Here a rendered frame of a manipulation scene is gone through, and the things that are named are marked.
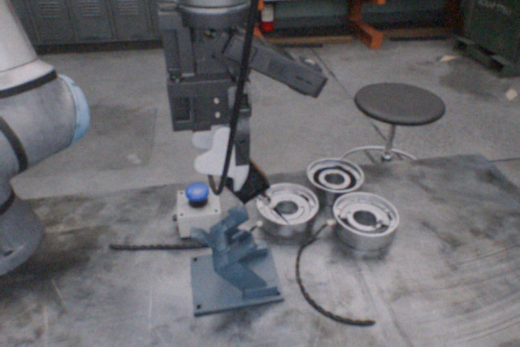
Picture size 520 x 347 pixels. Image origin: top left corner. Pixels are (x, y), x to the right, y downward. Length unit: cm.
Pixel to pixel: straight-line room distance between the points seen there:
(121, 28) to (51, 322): 345
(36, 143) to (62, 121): 5
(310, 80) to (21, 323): 50
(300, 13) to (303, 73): 412
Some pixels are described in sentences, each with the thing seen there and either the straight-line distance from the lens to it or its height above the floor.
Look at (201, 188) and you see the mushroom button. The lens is 66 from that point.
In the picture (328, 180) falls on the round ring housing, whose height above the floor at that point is 81.
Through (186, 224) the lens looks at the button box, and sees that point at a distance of 67.
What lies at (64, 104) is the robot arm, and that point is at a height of 100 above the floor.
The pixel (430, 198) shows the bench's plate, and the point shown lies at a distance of 82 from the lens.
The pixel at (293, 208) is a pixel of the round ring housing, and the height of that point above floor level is 81.
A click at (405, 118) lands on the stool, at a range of 148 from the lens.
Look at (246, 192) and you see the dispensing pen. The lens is 49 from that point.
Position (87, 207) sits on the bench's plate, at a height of 80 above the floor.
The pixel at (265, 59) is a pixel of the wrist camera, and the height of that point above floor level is 115.
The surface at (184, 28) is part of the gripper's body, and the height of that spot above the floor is 118.
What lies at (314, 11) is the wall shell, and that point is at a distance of 457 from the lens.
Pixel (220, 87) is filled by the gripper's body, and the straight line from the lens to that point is 39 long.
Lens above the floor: 129
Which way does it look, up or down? 34 degrees down
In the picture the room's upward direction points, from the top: straight up
